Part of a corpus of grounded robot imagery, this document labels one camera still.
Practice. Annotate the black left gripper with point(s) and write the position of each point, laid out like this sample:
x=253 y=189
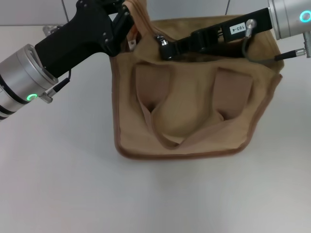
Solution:
x=82 y=38

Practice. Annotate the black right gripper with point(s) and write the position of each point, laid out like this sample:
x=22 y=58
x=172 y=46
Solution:
x=257 y=21

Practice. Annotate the silver metal zipper pull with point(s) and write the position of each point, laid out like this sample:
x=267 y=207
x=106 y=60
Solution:
x=164 y=43

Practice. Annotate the khaki canvas food bag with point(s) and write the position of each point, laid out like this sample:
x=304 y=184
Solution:
x=194 y=104

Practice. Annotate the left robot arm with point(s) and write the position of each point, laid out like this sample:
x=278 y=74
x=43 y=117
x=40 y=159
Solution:
x=22 y=80

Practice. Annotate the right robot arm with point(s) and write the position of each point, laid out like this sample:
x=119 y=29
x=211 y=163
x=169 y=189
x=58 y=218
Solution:
x=289 y=19

